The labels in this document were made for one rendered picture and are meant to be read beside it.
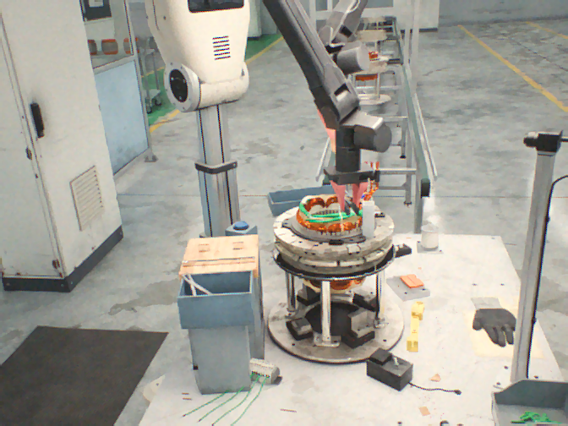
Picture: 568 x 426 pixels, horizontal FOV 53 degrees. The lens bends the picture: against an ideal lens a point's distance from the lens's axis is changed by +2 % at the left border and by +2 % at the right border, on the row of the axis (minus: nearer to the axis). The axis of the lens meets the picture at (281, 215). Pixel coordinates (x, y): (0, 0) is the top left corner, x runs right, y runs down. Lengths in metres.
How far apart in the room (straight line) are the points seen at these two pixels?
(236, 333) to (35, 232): 2.41
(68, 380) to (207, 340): 1.66
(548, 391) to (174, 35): 1.27
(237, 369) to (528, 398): 0.66
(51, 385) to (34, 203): 1.09
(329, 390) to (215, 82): 0.91
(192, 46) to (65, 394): 1.80
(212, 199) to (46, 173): 1.78
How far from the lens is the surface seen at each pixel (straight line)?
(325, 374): 1.49
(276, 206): 1.75
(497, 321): 1.70
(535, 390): 1.44
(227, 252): 1.46
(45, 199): 3.50
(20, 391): 3.00
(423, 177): 2.87
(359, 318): 1.54
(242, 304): 1.29
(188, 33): 1.63
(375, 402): 1.41
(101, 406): 2.75
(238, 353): 1.38
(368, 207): 1.40
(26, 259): 3.75
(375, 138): 1.18
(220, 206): 1.82
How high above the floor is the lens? 1.71
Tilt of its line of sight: 23 degrees down
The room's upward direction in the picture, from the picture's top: 4 degrees counter-clockwise
